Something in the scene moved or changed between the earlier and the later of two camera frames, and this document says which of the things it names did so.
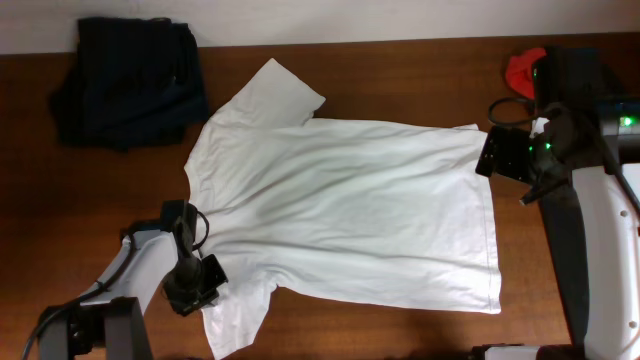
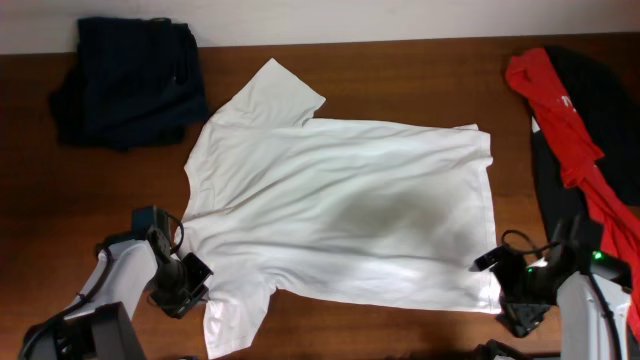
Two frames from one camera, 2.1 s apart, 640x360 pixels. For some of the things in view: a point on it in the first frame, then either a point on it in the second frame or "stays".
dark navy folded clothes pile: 136,82 stays
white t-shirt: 367,212 stays
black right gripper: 506,143 → 522,318
